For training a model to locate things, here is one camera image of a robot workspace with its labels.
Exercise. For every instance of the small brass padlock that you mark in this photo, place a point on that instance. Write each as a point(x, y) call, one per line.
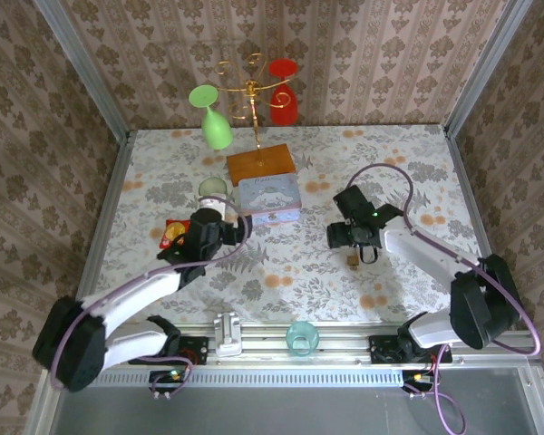
point(352, 260)

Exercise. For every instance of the blue cartoon tin box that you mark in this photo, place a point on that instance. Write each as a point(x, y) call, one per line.
point(267, 199)

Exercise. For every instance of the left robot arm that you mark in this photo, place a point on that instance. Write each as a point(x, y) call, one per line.
point(68, 344)

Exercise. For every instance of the red snack packet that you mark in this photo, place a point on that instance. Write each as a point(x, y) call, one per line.
point(172, 231)

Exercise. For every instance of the floral table cloth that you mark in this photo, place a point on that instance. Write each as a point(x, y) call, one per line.
point(322, 281)

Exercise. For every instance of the green plastic tumbler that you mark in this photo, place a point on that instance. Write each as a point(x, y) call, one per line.
point(210, 186)

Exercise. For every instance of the gold glass rack wooden base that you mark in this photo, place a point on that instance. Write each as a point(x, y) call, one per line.
point(258, 163)

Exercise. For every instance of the green wine glass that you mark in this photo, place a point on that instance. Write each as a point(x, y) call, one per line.
point(216, 131)

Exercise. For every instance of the white plastic clamp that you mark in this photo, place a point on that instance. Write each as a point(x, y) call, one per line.
point(227, 335)

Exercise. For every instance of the teal glass cup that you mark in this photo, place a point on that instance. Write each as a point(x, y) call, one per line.
point(302, 340)

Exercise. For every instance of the red wine glass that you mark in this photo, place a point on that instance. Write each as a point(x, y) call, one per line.
point(283, 111)

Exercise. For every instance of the right circuit board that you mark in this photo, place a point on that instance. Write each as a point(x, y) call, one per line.
point(417, 377)

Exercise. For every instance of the circuit board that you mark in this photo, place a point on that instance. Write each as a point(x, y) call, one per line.
point(417, 377)
point(168, 376)

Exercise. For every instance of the left circuit board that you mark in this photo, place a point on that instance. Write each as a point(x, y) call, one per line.
point(168, 376)

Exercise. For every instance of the grey metal panel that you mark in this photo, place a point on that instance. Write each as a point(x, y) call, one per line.
point(276, 410)

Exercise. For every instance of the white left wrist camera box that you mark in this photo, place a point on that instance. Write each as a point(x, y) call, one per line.
point(213, 206)

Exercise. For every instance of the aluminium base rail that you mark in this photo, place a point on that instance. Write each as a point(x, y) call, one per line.
point(344, 344)

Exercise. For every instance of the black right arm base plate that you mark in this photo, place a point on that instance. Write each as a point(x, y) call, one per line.
point(383, 349)

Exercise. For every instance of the aluminium side rail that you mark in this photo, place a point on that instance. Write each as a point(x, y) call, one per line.
point(473, 199)
point(113, 190)

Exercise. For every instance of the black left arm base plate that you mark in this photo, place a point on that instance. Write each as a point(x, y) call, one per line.
point(195, 349)

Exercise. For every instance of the aluminium frame post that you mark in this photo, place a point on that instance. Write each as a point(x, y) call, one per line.
point(485, 68)
point(81, 68)

